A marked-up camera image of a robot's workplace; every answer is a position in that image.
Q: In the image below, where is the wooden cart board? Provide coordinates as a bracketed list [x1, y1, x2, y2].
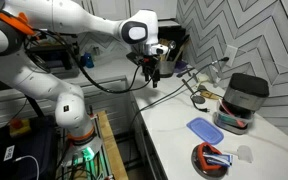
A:
[96, 110, 129, 180]

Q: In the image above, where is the steel utensil holder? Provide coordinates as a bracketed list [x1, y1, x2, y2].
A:
[156, 59, 177, 79]

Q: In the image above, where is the black steel coffee machine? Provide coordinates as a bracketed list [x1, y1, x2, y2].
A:
[212, 72, 271, 136]

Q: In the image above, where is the blue bottle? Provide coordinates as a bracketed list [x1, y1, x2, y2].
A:
[83, 52, 95, 70]

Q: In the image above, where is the steel ladle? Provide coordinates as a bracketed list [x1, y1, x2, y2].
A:
[165, 39, 178, 52]

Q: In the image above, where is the white wall outlet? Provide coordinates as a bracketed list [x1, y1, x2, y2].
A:
[222, 44, 239, 68]

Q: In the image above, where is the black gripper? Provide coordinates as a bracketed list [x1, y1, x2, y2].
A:
[141, 56, 161, 89]

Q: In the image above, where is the black stove top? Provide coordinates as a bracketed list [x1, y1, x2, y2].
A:
[26, 44, 82, 80]

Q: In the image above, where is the black fabric case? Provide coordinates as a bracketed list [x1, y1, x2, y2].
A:
[0, 114, 58, 180]

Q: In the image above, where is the orange heart cookie cutter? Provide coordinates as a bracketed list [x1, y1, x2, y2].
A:
[197, 142, 224, 172]

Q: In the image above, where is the long black power cable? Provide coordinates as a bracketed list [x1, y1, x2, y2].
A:
[129, 56, 230, 134]

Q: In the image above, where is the yellow red stop button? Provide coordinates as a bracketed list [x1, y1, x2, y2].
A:
[9, 117, 32, 138]

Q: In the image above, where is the small white round object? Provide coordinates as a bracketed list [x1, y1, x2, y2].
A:
[197, 73, 212, 84]

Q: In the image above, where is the round metal dish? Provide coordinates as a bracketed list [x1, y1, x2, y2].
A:
[190, 143, 230, 180]

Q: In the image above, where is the blue white paper packet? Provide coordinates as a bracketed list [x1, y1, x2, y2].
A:
[203, 152, 235, 168]

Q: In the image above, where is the blue plastic container lid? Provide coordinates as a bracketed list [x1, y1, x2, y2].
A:
[186, 116, 225, 146]

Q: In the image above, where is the clear container under coffee machine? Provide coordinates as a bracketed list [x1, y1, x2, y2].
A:
[216, 99, 255, 130]

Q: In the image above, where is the short black plug cord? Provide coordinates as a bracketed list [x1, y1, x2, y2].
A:
[189, 89, 211, 113]

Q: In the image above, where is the grey round spoon rest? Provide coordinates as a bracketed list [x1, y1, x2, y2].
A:
[181, 78, 207, 105]

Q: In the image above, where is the white thin cable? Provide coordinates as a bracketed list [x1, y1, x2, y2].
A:
[14, 154, 41, 180]

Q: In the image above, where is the clear plastic scoop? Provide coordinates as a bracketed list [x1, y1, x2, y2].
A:
[221, 144, 255, 165]

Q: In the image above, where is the dark brown wooden spoon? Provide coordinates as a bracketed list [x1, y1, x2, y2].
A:
[173, 34, 191, 63]

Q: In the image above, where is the light wooden spoon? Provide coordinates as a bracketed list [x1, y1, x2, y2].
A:
[158, 37, 170, 62]

